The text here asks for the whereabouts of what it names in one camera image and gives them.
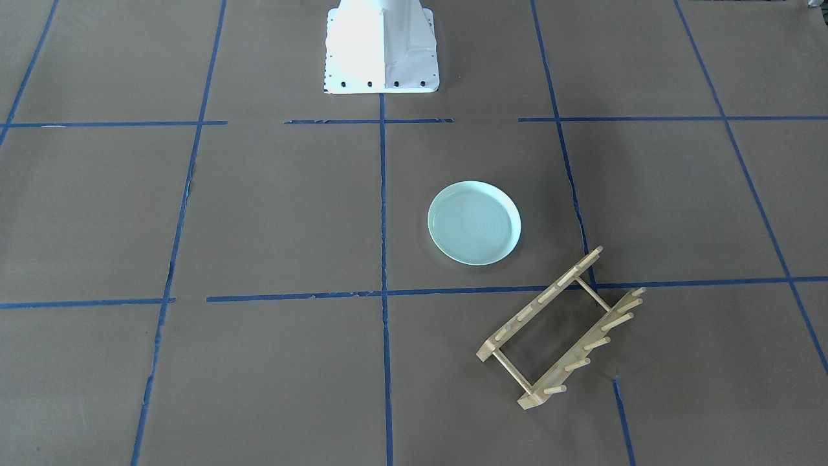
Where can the light green plate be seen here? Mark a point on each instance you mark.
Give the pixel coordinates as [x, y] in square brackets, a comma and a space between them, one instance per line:
[474, 223]

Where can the wooden dish rack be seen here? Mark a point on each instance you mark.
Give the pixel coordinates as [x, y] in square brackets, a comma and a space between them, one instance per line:
[576, 319]

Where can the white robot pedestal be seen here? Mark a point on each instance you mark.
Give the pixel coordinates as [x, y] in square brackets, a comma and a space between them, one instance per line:
[374, 47]

